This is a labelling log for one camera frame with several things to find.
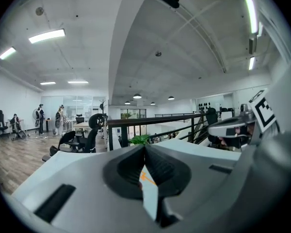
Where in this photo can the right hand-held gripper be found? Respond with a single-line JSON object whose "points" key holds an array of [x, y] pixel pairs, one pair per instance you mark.
{"points": [[265, 110]]}

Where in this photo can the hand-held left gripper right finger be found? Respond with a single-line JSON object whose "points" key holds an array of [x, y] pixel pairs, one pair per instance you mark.
{"points": [[169, 173]]}

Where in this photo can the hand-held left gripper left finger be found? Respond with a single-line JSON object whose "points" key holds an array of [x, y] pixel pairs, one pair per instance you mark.
{"points": [[126, 171]]}

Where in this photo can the person's right hand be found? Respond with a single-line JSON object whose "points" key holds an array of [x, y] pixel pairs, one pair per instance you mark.
{"points": [[237, 130]]}

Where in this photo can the green plant white pot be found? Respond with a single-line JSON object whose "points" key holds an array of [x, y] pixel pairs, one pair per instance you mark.
{"points": [[139, 139]]}

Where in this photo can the pale floral tablecloth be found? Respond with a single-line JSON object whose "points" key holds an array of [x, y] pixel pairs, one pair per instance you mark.
{"points": [[198, 149]]}

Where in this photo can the ceiling strip light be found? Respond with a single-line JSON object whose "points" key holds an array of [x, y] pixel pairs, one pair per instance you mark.
{"points": [[7, 53], [48, 83], [251, 63], [251, 12], [47, 36], [78, 82]]}

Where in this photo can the black office chair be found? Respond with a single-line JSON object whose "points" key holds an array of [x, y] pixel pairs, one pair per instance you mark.
{"points": [[94, 130], [1, 122], [68, 139]]}

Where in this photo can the black metal railing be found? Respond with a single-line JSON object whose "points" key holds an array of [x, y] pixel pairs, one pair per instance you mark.
{"points": [[148, 121]]}

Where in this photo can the wooden desk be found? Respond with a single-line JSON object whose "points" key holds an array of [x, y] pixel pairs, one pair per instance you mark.
{"points": [[81, 125]]}

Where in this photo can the black coat rack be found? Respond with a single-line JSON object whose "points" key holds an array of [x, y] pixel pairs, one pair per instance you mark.
{"points": [[102, 105]]}

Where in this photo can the standing fan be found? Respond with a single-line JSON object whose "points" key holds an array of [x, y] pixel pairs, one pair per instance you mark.
{"points": [[35, 113]]}

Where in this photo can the round ceiling detector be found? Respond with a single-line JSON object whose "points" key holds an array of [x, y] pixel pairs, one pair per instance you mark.
{"points": [[158, 54], [39, 11]]}

